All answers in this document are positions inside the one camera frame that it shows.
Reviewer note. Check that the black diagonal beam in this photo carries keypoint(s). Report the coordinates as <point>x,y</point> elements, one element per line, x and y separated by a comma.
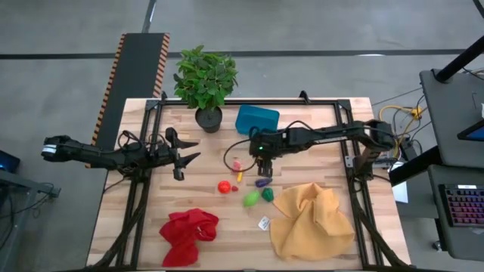
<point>414,166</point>

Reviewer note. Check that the blue screen tablet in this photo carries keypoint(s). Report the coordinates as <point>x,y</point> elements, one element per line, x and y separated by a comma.
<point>474,132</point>

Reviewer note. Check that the yellow waffle cloth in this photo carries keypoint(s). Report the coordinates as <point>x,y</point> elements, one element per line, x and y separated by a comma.
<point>310,223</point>

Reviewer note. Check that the green potted plant black pot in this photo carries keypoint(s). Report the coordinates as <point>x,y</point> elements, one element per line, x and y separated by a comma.
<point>206,79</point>

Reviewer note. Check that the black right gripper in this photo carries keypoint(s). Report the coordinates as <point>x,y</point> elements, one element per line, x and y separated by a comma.
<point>266,143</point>

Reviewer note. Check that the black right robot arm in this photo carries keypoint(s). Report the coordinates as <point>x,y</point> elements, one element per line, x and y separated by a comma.
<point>321,134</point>

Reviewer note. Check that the light green toy lime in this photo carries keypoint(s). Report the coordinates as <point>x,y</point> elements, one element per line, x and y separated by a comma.
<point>251,198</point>

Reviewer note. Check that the black aluminium table frame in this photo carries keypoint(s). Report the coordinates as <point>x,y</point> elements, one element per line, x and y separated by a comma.
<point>246,102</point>

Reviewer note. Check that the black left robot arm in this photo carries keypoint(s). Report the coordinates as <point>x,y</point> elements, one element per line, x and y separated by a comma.
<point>94,155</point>

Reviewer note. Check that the purple toy eggplant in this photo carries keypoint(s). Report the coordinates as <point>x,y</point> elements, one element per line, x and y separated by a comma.
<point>262,183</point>

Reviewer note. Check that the red cloth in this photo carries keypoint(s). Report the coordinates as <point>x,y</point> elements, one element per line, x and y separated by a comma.
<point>185,234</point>

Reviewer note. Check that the red toy tomato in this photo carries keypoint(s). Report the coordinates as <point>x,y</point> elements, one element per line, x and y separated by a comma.
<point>224,187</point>

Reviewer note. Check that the white paper sheet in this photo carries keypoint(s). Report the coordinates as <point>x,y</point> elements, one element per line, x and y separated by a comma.
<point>400,190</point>

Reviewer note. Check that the dark laptop blue screen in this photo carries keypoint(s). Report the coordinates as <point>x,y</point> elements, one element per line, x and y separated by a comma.
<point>8,161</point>

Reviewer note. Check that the white paper label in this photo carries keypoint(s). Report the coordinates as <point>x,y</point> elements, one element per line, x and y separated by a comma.
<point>264,223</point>

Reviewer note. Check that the black mat orange striped edges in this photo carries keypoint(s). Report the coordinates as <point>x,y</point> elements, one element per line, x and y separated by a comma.
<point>136,68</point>

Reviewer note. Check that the small yellow toy banana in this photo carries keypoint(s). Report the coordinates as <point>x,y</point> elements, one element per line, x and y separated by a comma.
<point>239,177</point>

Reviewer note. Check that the backlit computer keyboard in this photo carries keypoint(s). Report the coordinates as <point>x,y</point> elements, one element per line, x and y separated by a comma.
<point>465,206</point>

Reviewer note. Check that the dark green toy pepper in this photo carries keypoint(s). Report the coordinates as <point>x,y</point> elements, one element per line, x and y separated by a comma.
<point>267,194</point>

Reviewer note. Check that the blue plastic tupperware container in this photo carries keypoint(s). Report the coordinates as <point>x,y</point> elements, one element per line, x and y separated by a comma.
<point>257,117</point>

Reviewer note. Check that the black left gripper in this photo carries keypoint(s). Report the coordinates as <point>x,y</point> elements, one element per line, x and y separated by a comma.
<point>168,155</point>

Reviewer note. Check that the grey metal stand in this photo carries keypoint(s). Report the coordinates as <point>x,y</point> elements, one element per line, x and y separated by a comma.
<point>22,183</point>

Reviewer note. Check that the black diagonal pole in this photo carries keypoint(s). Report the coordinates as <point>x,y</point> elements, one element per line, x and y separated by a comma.
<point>459,58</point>

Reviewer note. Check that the grey side table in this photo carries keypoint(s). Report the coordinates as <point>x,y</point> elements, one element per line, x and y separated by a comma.
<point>450,113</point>
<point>440,238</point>

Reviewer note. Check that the small red toy berry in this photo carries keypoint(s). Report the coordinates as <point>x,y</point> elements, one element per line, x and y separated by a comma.
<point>234,188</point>

